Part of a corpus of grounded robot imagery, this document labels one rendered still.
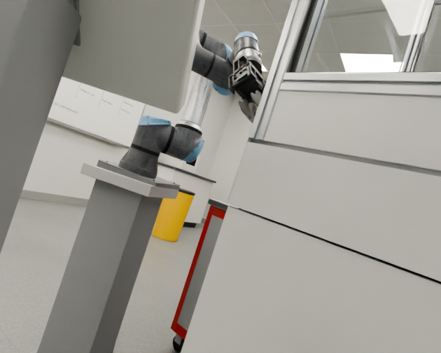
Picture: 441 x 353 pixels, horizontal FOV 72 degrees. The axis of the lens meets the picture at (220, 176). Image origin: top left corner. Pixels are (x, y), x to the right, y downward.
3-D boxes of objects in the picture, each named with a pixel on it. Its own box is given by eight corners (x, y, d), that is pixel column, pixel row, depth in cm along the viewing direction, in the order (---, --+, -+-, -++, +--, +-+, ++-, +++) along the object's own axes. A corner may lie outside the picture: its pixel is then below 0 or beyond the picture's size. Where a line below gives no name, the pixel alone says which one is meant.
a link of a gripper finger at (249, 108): (234, 118, 71) (234, 94, 76) (250, 132, 74) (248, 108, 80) (246, 111, 69) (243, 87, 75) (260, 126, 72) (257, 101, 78)
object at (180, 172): (125, 211, 479) (150, 138, 483) (171, 216, 576) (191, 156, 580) (157, 225, 441) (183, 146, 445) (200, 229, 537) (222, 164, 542)
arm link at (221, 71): (202, 72, 101) (218, 45, 93) (231, 87, 105) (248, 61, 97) (201, 86, 96) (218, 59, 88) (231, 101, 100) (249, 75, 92)
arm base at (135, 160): (110, 163, 113) (120, 139, 113) (129, 167, 128) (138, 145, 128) (145, 177, 110) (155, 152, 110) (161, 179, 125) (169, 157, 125)
